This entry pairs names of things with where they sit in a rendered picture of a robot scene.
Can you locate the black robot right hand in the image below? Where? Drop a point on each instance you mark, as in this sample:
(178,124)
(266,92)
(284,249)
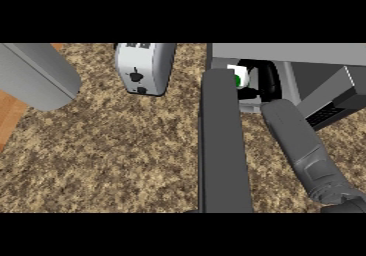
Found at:
(268,81)

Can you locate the white green milk carton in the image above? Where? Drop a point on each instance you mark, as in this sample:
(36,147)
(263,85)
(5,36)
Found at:
(238,77)

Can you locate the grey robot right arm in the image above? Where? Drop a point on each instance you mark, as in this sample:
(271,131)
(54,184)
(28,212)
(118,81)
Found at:
(299,146)

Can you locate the silver toaster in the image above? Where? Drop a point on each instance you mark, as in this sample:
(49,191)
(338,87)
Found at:
(144,68)

